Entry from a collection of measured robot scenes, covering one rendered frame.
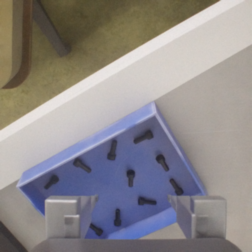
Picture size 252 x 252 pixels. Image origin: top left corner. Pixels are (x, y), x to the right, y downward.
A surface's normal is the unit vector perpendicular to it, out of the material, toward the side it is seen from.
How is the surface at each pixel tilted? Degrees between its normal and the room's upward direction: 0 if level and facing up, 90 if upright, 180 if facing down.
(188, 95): 0
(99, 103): 0
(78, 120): 0
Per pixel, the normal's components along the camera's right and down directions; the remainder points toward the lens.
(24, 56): 0.00, 0.44
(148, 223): -0.51, -0.77
